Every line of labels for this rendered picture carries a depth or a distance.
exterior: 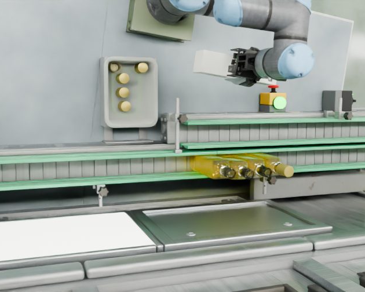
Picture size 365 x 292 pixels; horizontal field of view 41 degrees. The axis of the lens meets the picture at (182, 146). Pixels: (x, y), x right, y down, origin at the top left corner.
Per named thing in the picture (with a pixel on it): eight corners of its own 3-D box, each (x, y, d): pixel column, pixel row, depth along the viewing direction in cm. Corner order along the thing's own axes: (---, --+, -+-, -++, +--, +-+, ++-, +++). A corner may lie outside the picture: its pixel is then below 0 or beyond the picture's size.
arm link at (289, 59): (320, 41, 105) (316, 80, 106) (292, 45, 115) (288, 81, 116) (289, 36, 102) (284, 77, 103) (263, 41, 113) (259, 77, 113)
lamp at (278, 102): (272, 109, 174) (276, 109, 171) (272, 96, 173) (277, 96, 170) (283, 108, 175) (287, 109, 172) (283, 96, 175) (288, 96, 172)
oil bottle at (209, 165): (189, 169, 159) (215, 181, 139) (189, 152, 159) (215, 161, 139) (205, 168, 161) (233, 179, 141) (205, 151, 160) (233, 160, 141)
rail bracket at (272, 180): (248, 189, 168) (267, 197, 156) (248, 170, 167) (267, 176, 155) (258, 188, 169) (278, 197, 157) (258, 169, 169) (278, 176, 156)
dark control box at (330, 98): (321, 110, 190) (334, 111, 182) (321, 90, 189) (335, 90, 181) (338, 110, 192) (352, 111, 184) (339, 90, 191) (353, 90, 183)
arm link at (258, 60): (291, 50, 116) (286, 83, 116) (281, 51, 120) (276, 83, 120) (264, 44, 113) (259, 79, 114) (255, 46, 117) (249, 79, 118)
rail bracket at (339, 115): (321, 117, 175) (345, 120, 163) (321, 97, 174) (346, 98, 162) (329, 117, 176) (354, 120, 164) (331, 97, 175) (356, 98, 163)
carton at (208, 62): (195, 51, 137) (203, 49, 132) (268, 65, 146) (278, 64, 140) (192, 72, 138) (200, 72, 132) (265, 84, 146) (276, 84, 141)
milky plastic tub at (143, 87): (99, 126, 160) (105, 128, 152) (99, 57, 157) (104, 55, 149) (150, 124, 166) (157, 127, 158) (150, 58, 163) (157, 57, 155)
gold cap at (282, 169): (274, 172, 143) (281, 175, 139) (278, 161, 143) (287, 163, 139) (283, 176, 144) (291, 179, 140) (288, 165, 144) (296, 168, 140)
